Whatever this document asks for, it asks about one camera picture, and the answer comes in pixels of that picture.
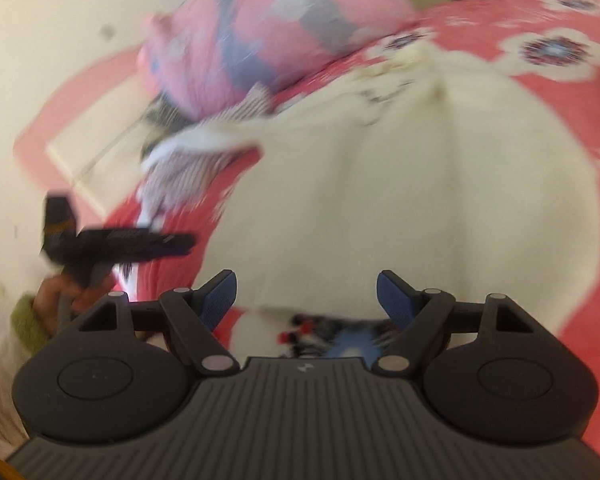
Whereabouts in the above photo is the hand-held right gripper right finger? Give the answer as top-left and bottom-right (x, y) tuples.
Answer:
(375, 269), (536, 376)

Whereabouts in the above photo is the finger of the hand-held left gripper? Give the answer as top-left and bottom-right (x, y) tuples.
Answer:
(79, 227), (198, 266)

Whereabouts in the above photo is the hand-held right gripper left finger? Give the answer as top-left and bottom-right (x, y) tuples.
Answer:
(79, 269), (240, 377)

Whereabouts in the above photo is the cream white sweater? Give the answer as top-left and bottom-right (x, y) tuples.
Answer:
(144, 42), (600, 343)

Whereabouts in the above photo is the person's left hand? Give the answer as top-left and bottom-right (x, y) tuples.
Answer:
(34, 272), (112, 338)

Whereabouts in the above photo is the striped grey white garment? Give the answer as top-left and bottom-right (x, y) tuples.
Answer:
(139, 84), (277, 222)

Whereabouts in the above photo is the pink bed headboard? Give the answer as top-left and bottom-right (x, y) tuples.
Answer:
(11, 42), (155, 217)

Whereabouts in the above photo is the dark patterned pillow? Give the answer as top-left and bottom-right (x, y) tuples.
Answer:
(139, 97), (193, 157)

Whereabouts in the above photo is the pink and blue quilt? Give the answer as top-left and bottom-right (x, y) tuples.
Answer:
(136, 0), (420, 125)

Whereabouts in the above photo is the red floral bed sheet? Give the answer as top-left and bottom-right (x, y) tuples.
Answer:
(102, 0), (600, 463)

